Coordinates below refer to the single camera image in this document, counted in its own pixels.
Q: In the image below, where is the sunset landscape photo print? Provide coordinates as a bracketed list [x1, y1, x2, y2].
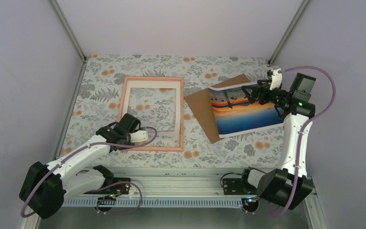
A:
[208, 83, 284, 138]

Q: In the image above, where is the white photo mat border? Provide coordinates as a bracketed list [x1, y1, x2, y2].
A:
[122, 77, 183, 137]

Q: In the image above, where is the brown cardboard backing board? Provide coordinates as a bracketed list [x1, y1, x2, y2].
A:
[184, 74, 250, 144]

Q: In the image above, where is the pink wooden picture frame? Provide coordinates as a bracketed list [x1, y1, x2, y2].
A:
[119, 76, 184, 152]

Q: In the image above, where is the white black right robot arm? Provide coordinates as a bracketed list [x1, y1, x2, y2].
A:
[239, 73, 316, 210]

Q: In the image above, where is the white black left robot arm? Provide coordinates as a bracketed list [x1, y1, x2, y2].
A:
[19, 114, 148, 219]

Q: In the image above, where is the floral patterned table mat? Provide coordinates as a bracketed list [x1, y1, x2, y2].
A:
[58, 54, 284, 168]

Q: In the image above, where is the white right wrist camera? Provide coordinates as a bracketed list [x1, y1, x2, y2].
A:
[267, 66, 282, 91]

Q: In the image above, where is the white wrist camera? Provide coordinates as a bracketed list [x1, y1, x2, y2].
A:
[130, 130, 149, 143]
[267, 66, 282, 91]

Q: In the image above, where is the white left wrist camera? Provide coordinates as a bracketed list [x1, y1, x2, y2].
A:
[130, 130, 149, 143]

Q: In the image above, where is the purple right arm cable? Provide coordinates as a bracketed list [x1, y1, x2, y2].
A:
[244, 65, 337, 219]

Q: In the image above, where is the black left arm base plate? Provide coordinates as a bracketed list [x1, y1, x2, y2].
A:
[84, 177, 131, 195]

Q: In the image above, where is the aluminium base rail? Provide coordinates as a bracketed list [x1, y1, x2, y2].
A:
[115, 170, 256, 198]

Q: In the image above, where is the perforated grey cable tray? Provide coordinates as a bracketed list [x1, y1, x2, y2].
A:
[62, 197, 249, 208]

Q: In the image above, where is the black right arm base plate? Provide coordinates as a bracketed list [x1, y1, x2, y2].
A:
[222, 178, 257, 195]

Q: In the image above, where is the aluminium enclosure corner post right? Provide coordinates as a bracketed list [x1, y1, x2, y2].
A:
[268, 0, 311, 66]

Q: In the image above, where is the aluminium enclosure corner post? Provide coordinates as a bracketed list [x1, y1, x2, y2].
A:
[268, 0, 311, 66]
[48, 0, 87, 63]

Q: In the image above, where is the aluminium enclosure corner post left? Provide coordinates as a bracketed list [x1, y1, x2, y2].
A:
[48, 0, 87, 63]

